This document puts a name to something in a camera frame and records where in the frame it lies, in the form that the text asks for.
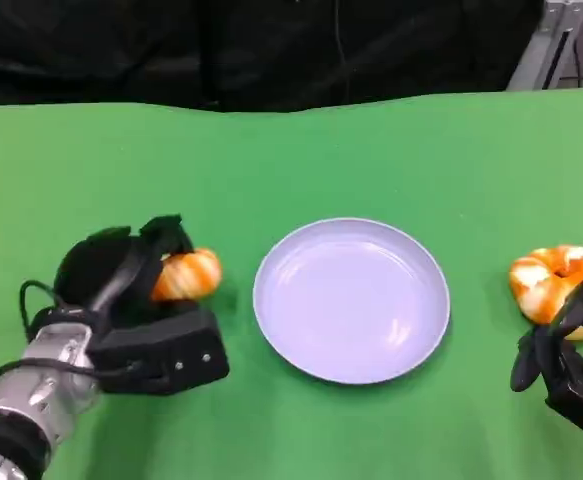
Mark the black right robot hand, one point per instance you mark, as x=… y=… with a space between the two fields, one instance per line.
x=571 y=375

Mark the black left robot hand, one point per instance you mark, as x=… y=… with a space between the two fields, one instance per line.
x=93 y=265

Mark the orange white toy bread roll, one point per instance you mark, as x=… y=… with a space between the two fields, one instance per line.
x=188 y=277
x=536 y=290

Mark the green table cloth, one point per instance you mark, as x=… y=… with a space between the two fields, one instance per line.
x=291 y=165

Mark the lilac plate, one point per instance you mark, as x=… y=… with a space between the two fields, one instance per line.
x=351 y=305

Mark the black backdrop cloth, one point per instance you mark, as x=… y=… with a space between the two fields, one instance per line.
x=221 y=50

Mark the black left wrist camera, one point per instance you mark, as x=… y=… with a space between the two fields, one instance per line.
x=171 y=350

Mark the grey metal frame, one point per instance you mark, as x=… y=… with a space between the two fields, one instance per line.
x=541 y=55

